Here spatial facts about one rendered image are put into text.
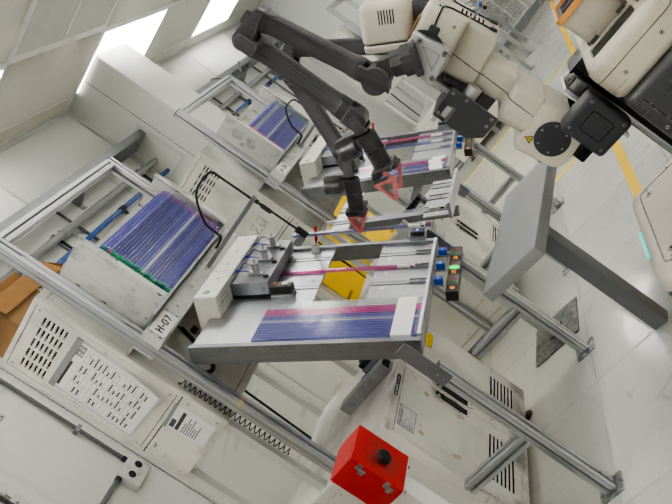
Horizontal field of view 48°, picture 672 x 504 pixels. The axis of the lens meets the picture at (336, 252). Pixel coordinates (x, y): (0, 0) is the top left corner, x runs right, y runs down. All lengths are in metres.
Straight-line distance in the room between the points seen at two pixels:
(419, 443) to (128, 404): 0.94
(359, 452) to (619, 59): 1.16
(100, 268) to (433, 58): 1.20
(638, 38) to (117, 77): 4.47
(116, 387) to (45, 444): 1.37
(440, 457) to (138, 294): 1.07
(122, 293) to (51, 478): 1.50
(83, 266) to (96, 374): 0.35
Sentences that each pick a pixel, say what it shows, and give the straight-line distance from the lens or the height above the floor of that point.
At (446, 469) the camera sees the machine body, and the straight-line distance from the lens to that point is 2.41.
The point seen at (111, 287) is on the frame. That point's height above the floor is 1.55.
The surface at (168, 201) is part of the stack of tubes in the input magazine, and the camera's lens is 2.84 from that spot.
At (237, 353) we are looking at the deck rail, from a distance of 2.29.
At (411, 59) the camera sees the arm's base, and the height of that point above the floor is 1.19.
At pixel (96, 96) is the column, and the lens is 6.04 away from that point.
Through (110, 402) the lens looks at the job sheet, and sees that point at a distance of 2.58.
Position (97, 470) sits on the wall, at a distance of 3.88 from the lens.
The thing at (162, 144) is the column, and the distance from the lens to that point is 5.92.
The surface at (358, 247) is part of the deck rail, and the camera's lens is 2.78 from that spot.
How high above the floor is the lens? 1.26
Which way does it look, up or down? 6 degrees down
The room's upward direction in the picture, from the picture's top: 55 degrees counter-clockwise
